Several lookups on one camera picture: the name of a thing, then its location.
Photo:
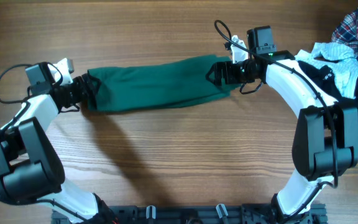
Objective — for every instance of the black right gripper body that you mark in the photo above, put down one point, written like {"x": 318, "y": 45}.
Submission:
{"x": 236, "y": 73}

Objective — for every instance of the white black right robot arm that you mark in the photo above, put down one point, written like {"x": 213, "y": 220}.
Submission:
{"x": 325, "y": 143}

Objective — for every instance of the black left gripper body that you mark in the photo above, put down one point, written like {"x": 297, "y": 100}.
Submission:
{"x": 76, "y": 91}

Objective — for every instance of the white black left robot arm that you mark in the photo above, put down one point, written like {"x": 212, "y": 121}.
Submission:
{"x": 31, "y": 172}

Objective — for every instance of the green cloth garment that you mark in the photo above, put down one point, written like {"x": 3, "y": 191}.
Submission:
{"x": 171, "y": 85}

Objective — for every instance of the white light-blue striped shirt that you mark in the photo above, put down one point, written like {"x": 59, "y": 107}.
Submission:
{"x": 332, "y": 66}

